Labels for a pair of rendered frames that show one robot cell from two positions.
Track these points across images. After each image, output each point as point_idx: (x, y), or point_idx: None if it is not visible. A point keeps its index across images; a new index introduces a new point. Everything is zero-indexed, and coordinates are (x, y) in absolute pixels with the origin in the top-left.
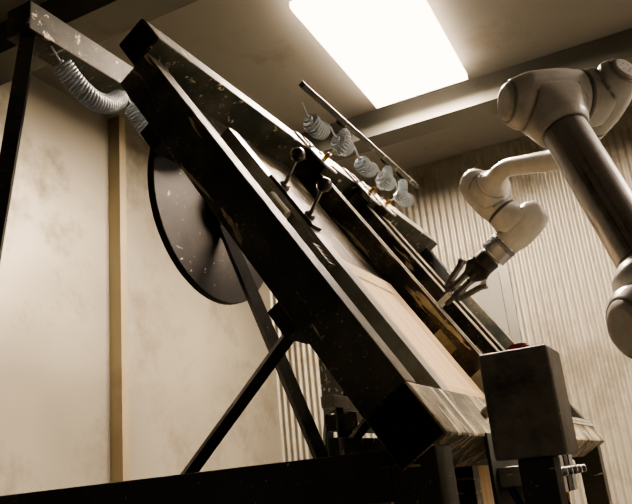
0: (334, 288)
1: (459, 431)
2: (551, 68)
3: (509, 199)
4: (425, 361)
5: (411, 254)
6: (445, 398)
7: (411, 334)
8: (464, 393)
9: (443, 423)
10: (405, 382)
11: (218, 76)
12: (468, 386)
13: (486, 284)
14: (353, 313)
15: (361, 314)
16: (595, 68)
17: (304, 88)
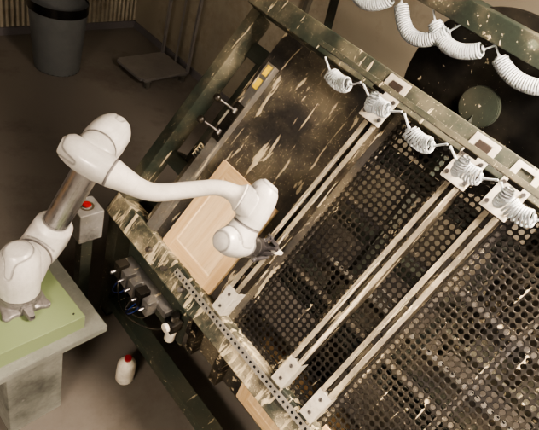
0: (146, 154)
1: (113, 218)
2: (95, 119)
3: (235, 216)
4: (162, 215)
5: (397, 241)
6: (131, 217)
7: (208, 219)
8: (185, 256)
9: (109, 209)
10: (118, 192)
11: (304, 20)
12: (206, 268)
13: (252, 258)
14: (137, 165)
15: (143, 170)
16: (79, 135)
17: (321, 46)
